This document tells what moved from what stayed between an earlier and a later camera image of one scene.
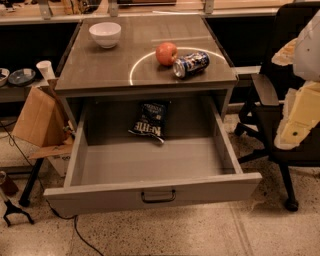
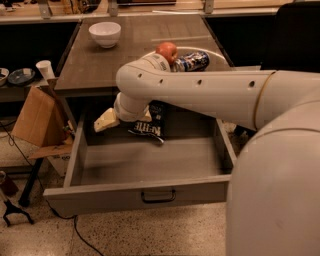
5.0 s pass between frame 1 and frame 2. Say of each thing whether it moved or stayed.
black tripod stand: stayed
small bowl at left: stayed
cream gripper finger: moved
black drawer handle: stayed
